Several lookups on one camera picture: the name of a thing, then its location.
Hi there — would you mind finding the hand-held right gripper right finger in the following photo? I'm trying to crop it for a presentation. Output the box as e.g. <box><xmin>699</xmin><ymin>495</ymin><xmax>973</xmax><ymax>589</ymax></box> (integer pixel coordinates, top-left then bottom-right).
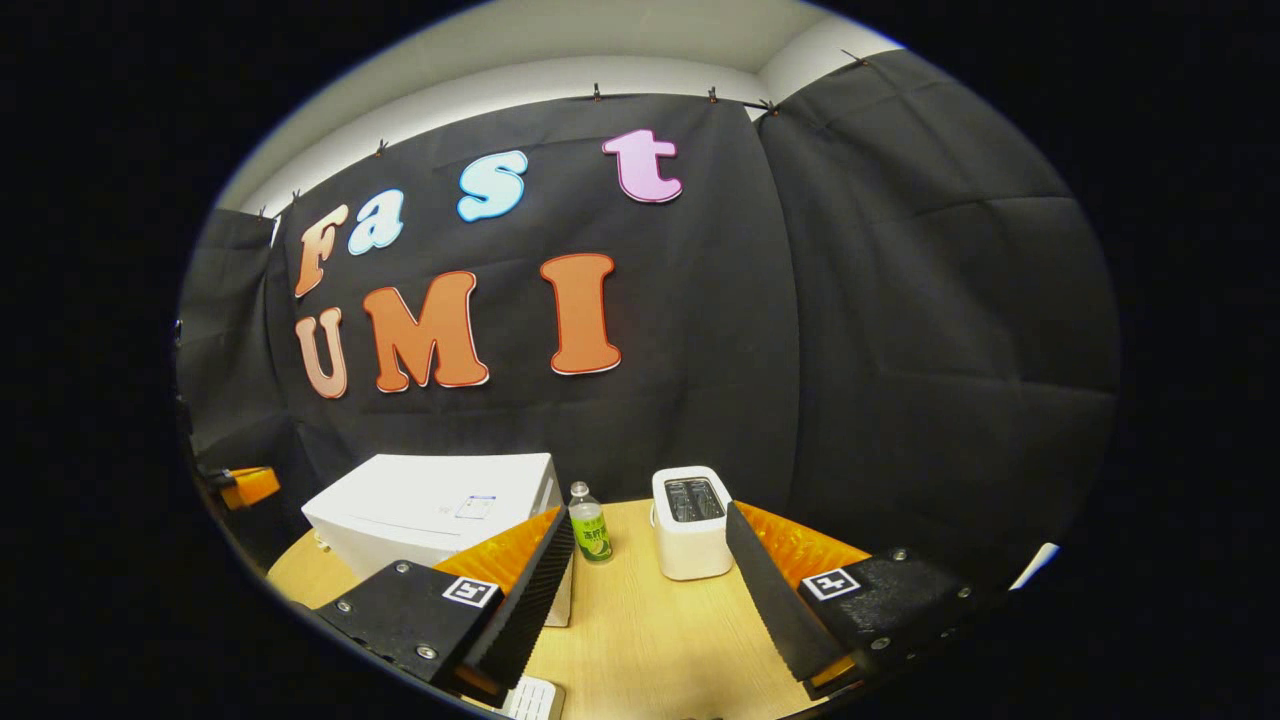
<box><xmin>722</xmin><ymin>500</ymin><xmax>986</xmax><ymax>699</ymax></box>

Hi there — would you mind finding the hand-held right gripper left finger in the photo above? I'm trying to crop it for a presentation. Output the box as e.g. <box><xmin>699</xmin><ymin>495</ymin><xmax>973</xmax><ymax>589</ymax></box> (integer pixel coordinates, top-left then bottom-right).
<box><xmin>315</xmin><ymin>505</ymin><xmax>578</xmax><ymax>706</ymax></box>

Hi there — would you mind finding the white microwave oven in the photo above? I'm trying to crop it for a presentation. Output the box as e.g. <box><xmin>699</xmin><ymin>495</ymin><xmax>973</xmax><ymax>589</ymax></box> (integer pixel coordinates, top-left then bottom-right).
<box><xmin>301</xmin><ymin>453</ymin><xmax>573</xmax><ymax>628</ymax></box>

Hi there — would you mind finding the white ribbed rectangular plate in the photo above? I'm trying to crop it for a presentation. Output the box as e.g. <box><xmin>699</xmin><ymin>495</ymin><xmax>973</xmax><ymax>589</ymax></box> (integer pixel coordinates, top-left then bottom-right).
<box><xmin>500</xmin><ymin>675</ymin><xmax>566</xmax><ymax>720</ymax></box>

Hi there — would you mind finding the green label drink bottle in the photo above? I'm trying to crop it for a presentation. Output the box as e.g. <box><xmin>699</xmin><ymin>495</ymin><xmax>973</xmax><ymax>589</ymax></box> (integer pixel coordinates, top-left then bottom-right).
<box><xmin>568</xmin><ymin>481</ymin><xmax>614</xmax><ymax>565</ymax></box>

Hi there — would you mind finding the white toaster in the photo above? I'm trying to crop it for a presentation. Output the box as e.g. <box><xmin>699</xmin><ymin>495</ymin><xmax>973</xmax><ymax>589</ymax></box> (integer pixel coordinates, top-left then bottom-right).
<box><xmin>651</xmin><ymin>465</ymin><xmax>734</xmax><ymax>582</ymax></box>

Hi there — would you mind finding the white low stand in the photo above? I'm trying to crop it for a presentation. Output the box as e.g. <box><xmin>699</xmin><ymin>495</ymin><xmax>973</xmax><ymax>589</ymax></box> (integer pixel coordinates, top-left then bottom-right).
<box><xmin>1008</xmin><ymin>542</ymin><xmax>1061</xmax><ymax>591</ymax></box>

